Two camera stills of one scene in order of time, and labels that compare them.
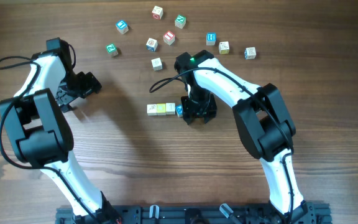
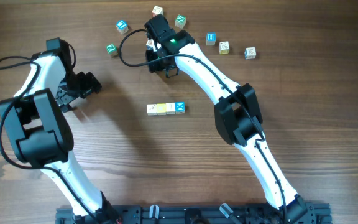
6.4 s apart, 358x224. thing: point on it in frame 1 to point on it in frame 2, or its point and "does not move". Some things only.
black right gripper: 210,111 to 152,65
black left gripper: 91,85 does not move
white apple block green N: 170,108 does not move
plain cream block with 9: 151,109 does not move
